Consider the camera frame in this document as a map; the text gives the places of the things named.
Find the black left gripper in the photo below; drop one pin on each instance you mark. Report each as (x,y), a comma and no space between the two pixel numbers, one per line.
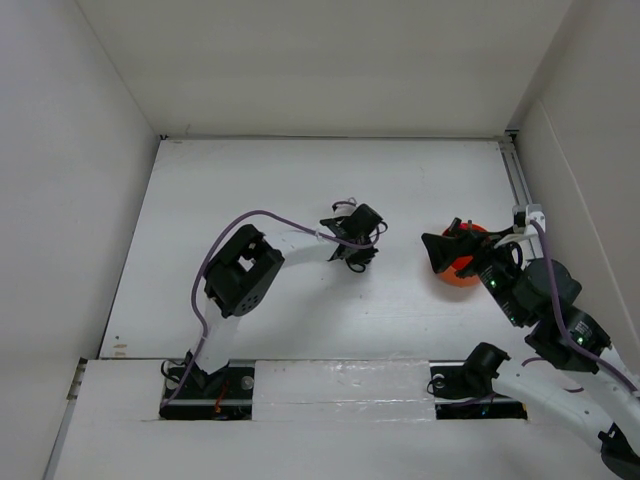
(366,252)

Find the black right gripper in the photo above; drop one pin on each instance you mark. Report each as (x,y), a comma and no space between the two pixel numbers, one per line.
(444,248)

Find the black handled scissors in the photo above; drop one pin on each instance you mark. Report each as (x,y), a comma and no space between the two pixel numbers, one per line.
(358,265)

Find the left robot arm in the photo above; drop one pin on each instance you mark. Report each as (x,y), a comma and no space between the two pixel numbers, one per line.
(242,264)

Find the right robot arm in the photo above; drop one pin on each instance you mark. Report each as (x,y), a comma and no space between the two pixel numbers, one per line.
(536,292)

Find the orange round pen holder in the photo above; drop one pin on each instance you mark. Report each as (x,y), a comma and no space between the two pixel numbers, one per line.
(449,276)

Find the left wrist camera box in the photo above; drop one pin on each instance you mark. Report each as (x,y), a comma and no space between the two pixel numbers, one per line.
(344,207)

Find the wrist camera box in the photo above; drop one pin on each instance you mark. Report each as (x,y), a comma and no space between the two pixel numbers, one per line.
(344,207)
(524,217)

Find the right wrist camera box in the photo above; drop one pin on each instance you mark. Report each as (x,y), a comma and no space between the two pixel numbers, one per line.
(524,217)

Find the aluminium rail right side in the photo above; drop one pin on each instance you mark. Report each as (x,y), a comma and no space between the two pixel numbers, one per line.
(513,168)

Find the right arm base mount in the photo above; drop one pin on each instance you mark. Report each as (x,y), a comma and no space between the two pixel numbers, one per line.
(462,390)

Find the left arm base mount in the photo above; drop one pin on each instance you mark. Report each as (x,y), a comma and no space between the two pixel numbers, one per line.
(226,395)

